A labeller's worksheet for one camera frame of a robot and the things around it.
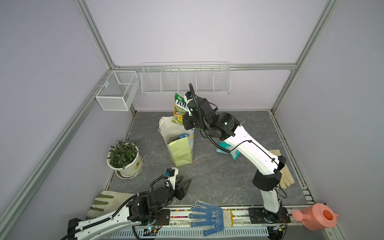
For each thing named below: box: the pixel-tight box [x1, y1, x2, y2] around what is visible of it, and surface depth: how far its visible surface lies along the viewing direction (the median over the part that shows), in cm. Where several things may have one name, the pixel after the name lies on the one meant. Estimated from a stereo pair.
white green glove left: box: [86, 190, 136, 218], surface depth 80 cm
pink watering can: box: [292, 203, 339, 231], surface depth 66 cm
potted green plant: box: [106, 138, 144, 180], surface depth 81 cm
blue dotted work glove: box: [188, 200, 232, 237], surface depth 75 cm
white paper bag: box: [158, 116, 195, 167], surface depth 81 cm
